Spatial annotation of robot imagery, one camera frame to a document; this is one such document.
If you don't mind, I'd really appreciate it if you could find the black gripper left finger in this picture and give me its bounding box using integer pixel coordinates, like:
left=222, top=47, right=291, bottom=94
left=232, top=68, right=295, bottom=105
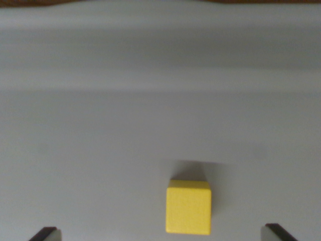
left=28, top=226, right=62, bottom=241

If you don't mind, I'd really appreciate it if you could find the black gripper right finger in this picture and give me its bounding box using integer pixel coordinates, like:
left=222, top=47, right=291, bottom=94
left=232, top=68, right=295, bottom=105
left=260, top=223, right=299, bottom=241

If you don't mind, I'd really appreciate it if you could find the yellow cube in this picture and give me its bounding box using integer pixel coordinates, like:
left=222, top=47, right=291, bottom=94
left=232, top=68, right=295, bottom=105
left=165, top=179, right=212, bottom=235

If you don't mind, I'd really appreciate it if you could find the grey plastic bin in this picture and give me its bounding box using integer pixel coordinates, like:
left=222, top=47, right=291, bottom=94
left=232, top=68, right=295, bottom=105
left=0, top=2, right=321, bottom=241

